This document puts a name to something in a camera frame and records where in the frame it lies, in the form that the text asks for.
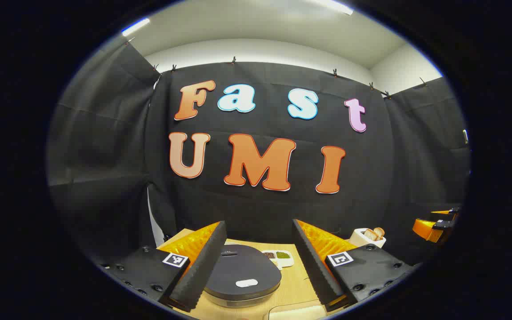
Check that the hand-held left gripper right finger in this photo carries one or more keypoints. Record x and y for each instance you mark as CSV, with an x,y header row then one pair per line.
x,y
316,266

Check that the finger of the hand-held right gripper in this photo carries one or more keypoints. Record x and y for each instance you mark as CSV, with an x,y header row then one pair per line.
x,y
422,229
440,213

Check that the white divided grain dish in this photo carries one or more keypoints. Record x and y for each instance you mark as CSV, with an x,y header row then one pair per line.
x,y
282,257

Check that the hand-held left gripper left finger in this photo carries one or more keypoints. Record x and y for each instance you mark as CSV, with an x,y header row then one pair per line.
x,y
202,266

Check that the long ceiling light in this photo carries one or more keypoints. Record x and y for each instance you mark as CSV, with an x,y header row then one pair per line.
x,y
334,6
136,27

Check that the white toaster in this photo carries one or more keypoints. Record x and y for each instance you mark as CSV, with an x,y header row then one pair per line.
x,y
359,240

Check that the row of black cloth clips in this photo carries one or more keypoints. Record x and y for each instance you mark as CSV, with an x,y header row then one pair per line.
x,y
234,60

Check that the black silver rice cooker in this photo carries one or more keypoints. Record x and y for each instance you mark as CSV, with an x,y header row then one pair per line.
x,y
242,266

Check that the toasted bread slice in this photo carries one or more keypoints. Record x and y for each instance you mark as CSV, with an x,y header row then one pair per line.
x,y
370,235
380,231

